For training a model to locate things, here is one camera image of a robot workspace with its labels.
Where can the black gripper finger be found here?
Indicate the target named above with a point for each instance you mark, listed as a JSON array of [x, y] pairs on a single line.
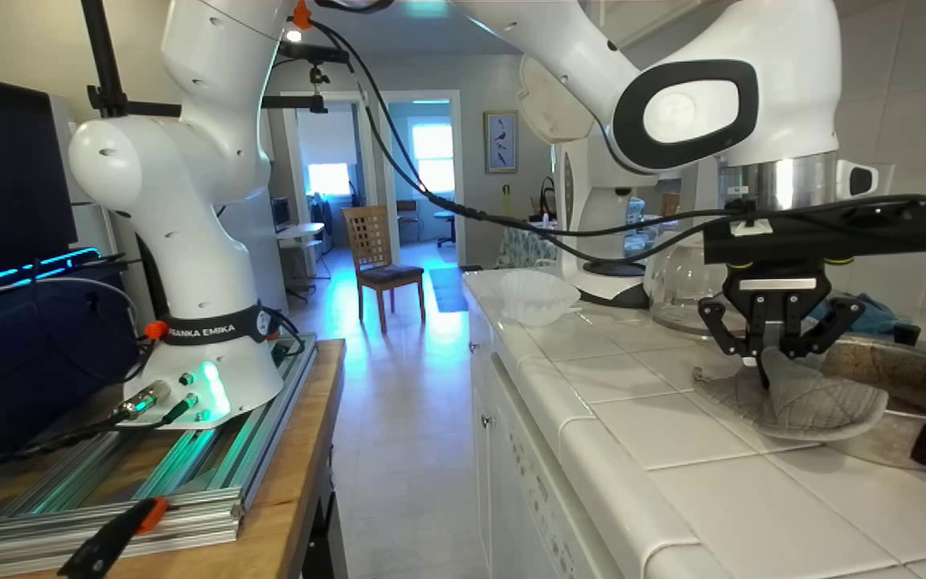
[[762, 371]]

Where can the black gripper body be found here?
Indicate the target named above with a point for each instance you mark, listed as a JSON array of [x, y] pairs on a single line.
[[778, 303]]

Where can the grey quilted pot holder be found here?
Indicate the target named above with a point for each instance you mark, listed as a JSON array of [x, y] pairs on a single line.
[[800, 402]]

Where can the worn metal pot black handle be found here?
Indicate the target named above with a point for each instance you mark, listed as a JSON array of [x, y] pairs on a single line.
[[899, 434]]

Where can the blue cloth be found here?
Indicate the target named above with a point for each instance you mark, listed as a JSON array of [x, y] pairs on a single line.
[[874, 321]]

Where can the white coffee maker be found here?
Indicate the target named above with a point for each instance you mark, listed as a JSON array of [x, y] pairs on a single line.
[[596, 197]]

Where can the wooden chair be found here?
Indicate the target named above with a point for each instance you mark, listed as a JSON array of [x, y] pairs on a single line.
[[374, 265]]

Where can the wooden robot cart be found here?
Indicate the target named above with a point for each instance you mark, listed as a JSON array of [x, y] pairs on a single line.
[[240, 501]]

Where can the black computer monitor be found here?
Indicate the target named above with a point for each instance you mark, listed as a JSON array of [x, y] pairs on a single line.
[[34, 184]]

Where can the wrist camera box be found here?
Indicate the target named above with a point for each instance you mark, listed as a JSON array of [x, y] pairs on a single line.
[[832, 230]]

